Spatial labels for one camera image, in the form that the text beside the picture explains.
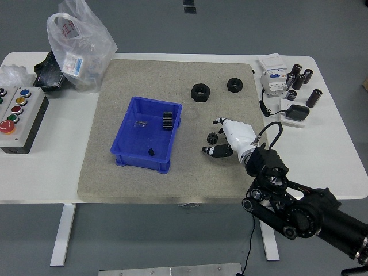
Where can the dark floor plate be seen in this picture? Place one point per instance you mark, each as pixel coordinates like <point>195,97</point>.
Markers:
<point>188,2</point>
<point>190,10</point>

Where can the white circuit breaker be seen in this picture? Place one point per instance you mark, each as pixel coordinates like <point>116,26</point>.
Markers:
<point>273,83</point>

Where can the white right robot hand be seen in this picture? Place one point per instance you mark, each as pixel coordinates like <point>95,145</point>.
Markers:
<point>240,135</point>

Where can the small black hex nut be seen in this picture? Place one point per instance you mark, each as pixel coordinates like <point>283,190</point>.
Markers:
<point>235,85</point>

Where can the black capacitor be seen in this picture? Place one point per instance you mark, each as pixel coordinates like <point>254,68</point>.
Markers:
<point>307,76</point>
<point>291,95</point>
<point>299,82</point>
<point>289,81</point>
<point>296,69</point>
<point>314,97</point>

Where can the white switch box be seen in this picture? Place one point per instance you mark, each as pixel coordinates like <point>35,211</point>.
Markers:
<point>271,61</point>

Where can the blue plastic bin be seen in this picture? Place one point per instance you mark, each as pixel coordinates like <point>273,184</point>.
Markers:
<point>135,143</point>

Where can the white blue carton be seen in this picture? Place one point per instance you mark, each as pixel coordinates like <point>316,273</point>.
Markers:
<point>73,64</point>

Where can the large black gear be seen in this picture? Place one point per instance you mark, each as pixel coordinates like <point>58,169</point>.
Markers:
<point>167,120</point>

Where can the small black gear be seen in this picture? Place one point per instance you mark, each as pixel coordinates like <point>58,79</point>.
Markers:
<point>212,138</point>

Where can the translucent plastic bag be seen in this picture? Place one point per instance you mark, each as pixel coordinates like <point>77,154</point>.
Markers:
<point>86,37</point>

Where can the tiny black part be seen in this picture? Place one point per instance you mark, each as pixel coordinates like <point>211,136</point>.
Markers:
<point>151,152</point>

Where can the grey five-button control box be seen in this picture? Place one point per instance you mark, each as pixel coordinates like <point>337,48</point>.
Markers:
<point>28,120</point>

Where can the white plate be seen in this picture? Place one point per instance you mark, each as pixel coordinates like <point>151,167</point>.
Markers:
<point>283,120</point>

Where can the grey-brown mat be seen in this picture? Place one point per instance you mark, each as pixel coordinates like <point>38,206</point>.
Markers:
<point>172,187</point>

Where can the large black hex nut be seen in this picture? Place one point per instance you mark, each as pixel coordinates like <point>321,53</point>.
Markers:
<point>201,93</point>

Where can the metal plate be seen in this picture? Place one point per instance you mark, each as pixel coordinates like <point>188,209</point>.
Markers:
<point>172,270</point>

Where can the black power adapter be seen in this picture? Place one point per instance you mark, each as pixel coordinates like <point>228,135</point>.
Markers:
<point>297,112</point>

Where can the white table leg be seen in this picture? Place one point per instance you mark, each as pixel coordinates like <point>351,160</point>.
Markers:
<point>63,235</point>
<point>270,247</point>

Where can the grey under-table bracket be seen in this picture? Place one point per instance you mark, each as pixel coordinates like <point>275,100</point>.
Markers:
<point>188,206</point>

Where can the crumpled clear plastic wrap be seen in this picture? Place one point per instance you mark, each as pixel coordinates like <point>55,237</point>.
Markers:
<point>13,74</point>

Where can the small clear plastic bag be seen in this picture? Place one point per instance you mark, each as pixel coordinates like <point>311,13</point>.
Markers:
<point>141,124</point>

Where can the cardboard piece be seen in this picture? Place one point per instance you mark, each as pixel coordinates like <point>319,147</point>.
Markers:
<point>365,84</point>

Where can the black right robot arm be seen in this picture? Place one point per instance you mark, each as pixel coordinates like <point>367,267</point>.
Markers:
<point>267,164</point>

